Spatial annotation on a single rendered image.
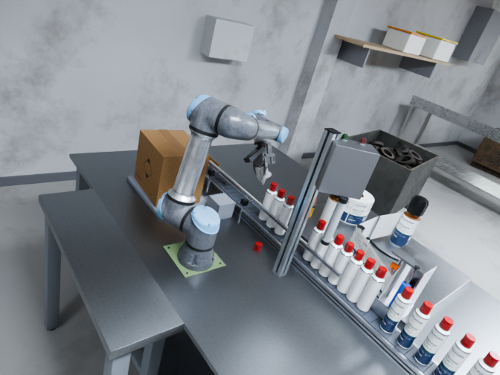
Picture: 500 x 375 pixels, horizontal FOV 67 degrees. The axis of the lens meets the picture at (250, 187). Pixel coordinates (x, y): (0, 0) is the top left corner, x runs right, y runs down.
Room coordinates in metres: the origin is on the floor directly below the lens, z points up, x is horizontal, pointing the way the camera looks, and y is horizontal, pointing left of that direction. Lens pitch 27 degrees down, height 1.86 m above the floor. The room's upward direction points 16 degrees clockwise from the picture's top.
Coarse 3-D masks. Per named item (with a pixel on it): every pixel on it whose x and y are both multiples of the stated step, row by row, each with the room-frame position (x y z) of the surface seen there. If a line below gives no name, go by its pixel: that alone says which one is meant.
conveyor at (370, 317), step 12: (216, 180) 1.88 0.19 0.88; (228, 192) 1.79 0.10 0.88; (252, 204) 1.74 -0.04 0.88; (252, 216) 1.62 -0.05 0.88; (300, 252) 1.43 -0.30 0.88; (360, 312) 1.15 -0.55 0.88; (372, 312) 1.17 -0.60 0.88; (372, 324) 1.10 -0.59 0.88; (384, 336) 1.06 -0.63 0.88; (396, 336) 1.08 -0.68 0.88; (432, 372) 0.96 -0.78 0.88
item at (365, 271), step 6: (372, 258) 1.23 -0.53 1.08; (366, 264) 1.21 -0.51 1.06; (372, 264) 1.20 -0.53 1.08; (360, 270) 1.21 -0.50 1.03; (366, 270) 1.20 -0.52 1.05; (372, 270) 1.21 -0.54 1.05; (360, 276) 1.20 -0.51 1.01; (366, 276) 1.19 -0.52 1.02; (354, 282) 1.21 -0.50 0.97; (360, 282) 1.19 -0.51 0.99; (366, 282) 1.20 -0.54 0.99; (354, 288) 1.20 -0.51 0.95; (360, 288) 1.19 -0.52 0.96; (348, 294) 1.21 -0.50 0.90; (354, 294) 1.19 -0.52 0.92; (360, 294) 1.20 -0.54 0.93; (348, 300) 1.20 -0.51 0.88; (354, 300) 1.19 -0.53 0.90
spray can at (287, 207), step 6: (288, 198) 1.53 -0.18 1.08; (294, 198) 1.54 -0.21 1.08; (288, 204) 1.52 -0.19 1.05; (282, 210) 1.53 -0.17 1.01; (288, 210) 1.51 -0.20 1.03; (282, 216) 1.52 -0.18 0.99; (288, 216) 1.52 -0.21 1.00; (282, 222) 1.51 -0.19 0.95; (276, 228) 1.52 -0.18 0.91; (282, 228) 1.51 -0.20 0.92; (276, 234) 1.52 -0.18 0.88; (282, 234) 1.52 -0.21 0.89
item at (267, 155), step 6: (258, 144) 1.75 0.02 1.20; (264, 144) 1.75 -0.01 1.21; (270, 144) 1.78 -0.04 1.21; (264, 150) 1.74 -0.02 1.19; (270, 150) 1.77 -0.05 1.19; (258, 156) 1.71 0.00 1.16; (264, 156) 1.70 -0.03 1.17; (270, 156) 1.73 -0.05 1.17; (258, 162) 1.71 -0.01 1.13; (270, 162) 1.74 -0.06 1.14
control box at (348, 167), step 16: (336, 144) 1.24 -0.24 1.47; (352, 144) 1.29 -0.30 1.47; (368, 144) 1.35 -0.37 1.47; (336, 160) 1.25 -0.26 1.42; (352, 160) 1.26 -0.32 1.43; (368, 160) 1.27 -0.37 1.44; (320, 176) 1.27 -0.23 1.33; (336, 176) 1.25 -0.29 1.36; (352, 176) 1.26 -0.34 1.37; (368, 176) 1.27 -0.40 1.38; (336, 192) 1.25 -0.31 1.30; (352, 192) 1.27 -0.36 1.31
